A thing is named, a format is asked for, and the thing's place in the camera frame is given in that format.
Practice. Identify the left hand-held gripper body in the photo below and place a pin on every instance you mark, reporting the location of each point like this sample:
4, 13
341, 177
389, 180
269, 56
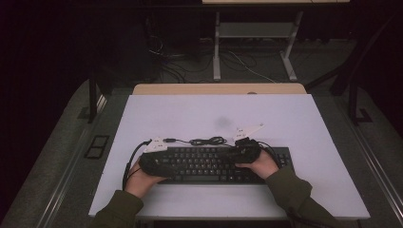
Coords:
155, 147

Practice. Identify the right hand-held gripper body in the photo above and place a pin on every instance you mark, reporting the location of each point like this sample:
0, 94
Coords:
250, 150

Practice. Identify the black keyboard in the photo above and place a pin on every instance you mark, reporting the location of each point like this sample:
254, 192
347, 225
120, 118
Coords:
202, 164

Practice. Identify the person's right hand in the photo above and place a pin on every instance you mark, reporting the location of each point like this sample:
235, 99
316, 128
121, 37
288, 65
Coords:
263, 166

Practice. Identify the person's left hand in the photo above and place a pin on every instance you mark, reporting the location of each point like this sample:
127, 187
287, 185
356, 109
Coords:
141, 183

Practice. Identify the white board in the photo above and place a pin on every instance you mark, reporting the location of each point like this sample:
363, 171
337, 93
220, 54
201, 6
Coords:
221, 110

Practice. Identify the dark round table grommet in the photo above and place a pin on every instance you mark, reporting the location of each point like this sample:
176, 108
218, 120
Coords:
252, 93

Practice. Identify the black floor outlet plate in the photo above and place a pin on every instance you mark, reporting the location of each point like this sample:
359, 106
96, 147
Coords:
96, 146

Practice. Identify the wooden table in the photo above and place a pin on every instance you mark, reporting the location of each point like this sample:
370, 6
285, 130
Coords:
206, 88

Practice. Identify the black metal stand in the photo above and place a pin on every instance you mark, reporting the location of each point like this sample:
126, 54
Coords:
353, 101
92, 98

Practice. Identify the light desk top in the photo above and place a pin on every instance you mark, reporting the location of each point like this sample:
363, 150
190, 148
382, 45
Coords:
269, 1

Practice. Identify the metal floor rail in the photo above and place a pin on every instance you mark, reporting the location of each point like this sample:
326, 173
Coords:
68, 177
374, 167

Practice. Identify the white metal desk frame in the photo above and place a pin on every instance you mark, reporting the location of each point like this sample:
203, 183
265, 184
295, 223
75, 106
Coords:
253, 30

